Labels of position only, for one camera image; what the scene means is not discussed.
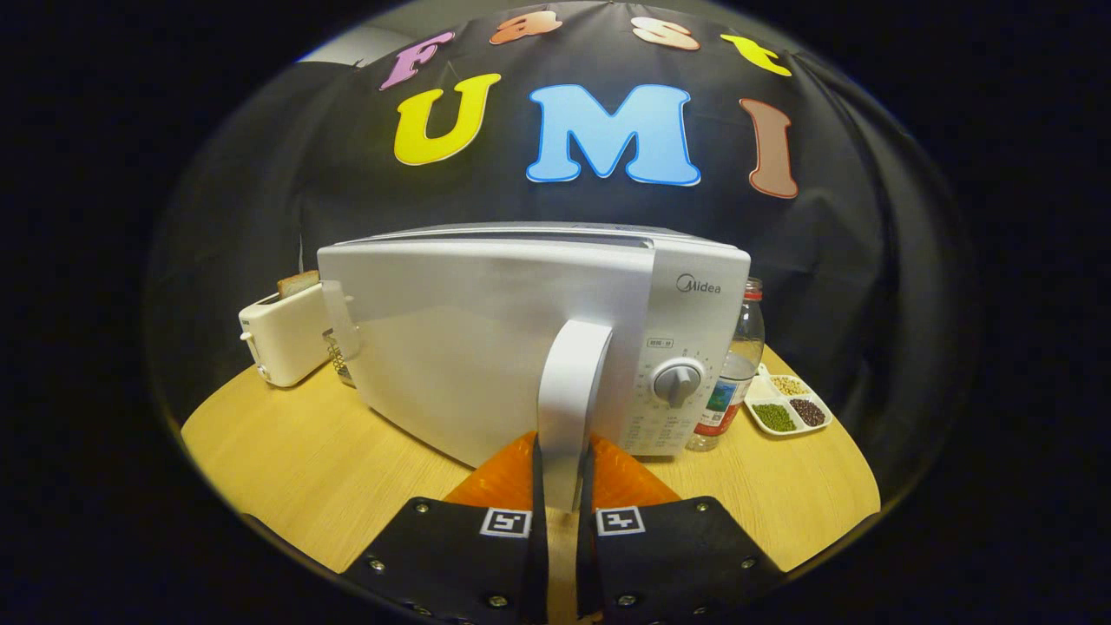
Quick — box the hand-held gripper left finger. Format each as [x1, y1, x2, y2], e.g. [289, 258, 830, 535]
[341, 431, 549, 625]

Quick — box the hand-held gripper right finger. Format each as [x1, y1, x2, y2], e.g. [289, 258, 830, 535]
[575, 434, 786, 625]

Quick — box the black backdrop cloth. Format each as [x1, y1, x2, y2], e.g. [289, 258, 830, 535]
[148, 0, 982, 522]

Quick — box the clear plastic water bottle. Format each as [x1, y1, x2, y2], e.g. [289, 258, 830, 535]
[686, 278, 766, 452]

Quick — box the small wire basket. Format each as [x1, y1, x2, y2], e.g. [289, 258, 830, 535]
[323, 328, 357, 388]

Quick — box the white microwave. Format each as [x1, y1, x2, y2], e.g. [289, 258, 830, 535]
[317, 221, 753, 513]

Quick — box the white toaster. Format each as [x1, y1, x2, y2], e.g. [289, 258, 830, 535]
[239, 280, 335, 388]

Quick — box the white divided bean dish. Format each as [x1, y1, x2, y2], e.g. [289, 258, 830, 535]
[744, 365, 834, 438]

